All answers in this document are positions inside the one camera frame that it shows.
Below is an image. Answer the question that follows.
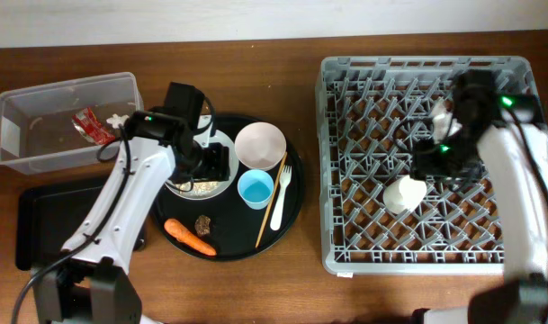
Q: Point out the light blue cup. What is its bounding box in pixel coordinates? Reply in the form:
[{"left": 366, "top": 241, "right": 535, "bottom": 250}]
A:
[{"left": 237, "top": 169, "right": 274, "bottom": 210}]

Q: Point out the white paper cup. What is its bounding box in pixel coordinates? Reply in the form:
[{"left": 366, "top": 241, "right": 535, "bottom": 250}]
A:
[{"left": 382, "top": 175, "right": 427, "bottom": 214}]

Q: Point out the wooden chopstick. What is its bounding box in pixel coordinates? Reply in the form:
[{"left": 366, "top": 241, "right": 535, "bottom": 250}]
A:
[{"left": 255, "top": 151, "right": 288, "bottom": 248}]

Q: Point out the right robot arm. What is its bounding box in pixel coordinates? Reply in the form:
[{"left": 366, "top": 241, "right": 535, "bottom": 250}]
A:
[{"left": 410, "top": 69, "right": 548, "bottom": 323}]

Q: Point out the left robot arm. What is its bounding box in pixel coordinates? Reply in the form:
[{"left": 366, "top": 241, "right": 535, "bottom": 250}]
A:
[{"left": 11, "top": 107, "right": 229, "bottom": 323}]

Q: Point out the grey dishwasher rack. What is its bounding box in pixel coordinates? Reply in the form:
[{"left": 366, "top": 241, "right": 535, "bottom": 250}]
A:
[{"left": 315, "top": 56, "right": 548, "bottom": 281}]

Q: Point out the grey plate with food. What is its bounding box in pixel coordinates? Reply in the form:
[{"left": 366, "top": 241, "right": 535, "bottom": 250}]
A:
[{"left": 165, "top": 130, "right": 239, "bottom": 201}]

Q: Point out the brown food scrap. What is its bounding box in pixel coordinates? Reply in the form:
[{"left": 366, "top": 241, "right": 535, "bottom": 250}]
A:
[{"left": 194, "top": 215, "right": 211, "bottom": 237}]

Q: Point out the round black tray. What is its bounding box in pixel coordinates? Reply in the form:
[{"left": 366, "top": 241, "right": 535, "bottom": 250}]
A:
[{"left": 149, "top": 112, "right": 306, "bottom": 263}]

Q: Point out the orange carrot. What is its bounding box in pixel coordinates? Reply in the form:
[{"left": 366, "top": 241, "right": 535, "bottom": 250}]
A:
[{"left": 164, "top": 219, "right": 217, "bottom": 257}]

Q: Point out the white plastic fork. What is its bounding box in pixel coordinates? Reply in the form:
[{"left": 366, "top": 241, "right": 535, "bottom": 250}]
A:
[{"left": 270, "top": 166, "right": 292, "bottom": 231}]

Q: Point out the crumpled white tissue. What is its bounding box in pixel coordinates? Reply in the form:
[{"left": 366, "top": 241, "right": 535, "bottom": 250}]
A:
[{"left": 106, "top": 114, "right": 130, "bottom": 129}]

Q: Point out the red crumpled wrapper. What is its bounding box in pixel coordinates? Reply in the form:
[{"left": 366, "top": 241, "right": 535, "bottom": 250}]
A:
[{"left": 72, "top": 107, "right": 115, "bottom": 145}]

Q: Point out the clear plastic bin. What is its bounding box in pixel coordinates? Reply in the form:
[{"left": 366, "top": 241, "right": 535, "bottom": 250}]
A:
[{"left": 0, "top": 72, "right": 143, "bottom": 175}]

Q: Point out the black rectangular tray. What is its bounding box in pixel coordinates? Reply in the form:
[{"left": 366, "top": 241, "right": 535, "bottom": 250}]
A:
[{"left": 15, "top": 175, "right": 107, "bottom": 271}]

